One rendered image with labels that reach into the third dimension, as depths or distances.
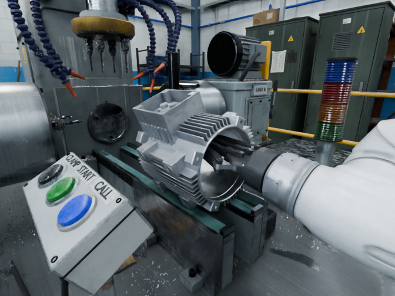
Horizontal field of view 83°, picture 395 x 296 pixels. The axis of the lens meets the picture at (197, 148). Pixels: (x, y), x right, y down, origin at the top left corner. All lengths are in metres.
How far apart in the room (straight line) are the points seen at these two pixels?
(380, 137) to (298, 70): 3.31
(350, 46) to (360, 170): 3.20
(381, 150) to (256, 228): 0.25
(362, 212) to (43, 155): 0.61
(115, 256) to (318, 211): 0.24
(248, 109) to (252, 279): 0.69
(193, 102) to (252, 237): 0.30
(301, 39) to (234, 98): 2.86
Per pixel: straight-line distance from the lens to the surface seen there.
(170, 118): 0.43
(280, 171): 0.35
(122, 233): 0.21
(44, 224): 0.25
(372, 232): 0.32
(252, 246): 0.51
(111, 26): 0.75
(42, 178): 0.31
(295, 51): 3.75
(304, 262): 0.58
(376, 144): 0.43
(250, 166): 0.38
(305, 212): 0.34
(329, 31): 3.63
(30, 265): 0.64
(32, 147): 0.62
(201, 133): 0.40
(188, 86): 0.86
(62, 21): 1.00
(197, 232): 0.43
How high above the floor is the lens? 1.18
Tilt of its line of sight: 17 degrees down
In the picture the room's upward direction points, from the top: straight up
